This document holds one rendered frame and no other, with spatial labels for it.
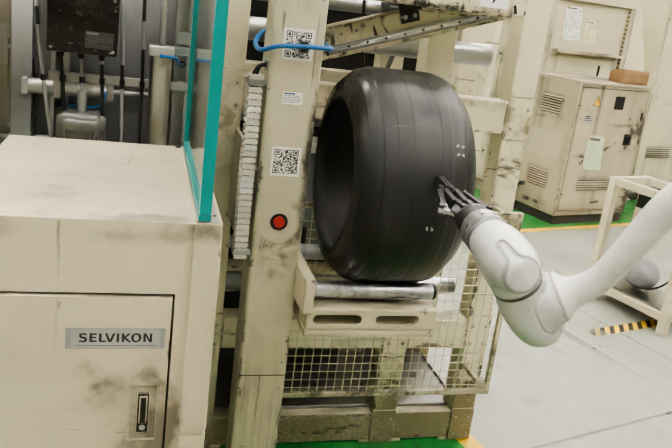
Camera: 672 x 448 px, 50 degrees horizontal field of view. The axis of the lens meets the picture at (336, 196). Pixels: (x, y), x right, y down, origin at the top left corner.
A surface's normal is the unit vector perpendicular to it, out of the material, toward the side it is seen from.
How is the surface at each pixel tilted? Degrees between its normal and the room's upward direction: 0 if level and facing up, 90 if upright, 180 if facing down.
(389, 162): 70
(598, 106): 90
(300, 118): 90
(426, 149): 64
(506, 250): 42
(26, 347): 90
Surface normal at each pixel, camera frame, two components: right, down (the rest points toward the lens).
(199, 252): 0.24, 0.28
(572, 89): -0.87, 0.02
